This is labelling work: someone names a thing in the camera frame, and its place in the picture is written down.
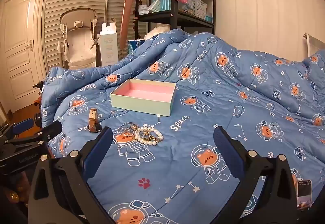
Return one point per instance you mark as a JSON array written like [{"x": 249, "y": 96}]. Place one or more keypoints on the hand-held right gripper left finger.
[{"x": 101, "y": 146}]

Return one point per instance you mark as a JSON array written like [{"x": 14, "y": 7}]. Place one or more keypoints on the white plastic basket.
[{"x": 199, "y": 8}]

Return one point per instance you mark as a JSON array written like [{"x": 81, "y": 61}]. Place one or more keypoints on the thin silver bangle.
[{"x": 121, "y": 130}]

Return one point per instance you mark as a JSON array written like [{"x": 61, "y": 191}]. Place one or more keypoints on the tall white carton box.
[{"x": 108, "y": 48}]

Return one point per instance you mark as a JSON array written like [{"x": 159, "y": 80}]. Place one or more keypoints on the smartphone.
[{"x": 304, "y": 194}]

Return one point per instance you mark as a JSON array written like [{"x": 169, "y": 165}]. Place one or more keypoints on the white panelled door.
[{"x": 20, "y": 48}]

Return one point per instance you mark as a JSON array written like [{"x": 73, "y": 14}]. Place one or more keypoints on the light green box pink inside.
[{"x": 144, "y": 103}]

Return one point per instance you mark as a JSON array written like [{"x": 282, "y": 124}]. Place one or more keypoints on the white baby high chair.
[{"x": 78, "y": 43}]

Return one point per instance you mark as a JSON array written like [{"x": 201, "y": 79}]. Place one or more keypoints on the blue astronaut print blanket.
[{"x": 177, "y": 163}]

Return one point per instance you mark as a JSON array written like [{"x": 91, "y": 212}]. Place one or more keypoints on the blue astronaut print pillow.
[{"x": 316, "y": 66}]

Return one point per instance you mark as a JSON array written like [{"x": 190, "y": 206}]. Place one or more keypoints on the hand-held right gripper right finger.
[{"x": 226, "y": 149}]

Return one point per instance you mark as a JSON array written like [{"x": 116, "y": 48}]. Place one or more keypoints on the gold leaf brooch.
[{"x": 146, "y": 134}]

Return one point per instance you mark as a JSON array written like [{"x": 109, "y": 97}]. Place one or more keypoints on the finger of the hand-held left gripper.
[
  {"x": 50, "y": 130},
  {"x": 22, "y": 126}
]

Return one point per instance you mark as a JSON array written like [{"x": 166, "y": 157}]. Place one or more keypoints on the black and orange toy vehicle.
[{"x": 38, "y": 102}]

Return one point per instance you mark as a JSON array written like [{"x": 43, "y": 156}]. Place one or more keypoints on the blue gift bag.
[{"x": 162, "y": 2}]

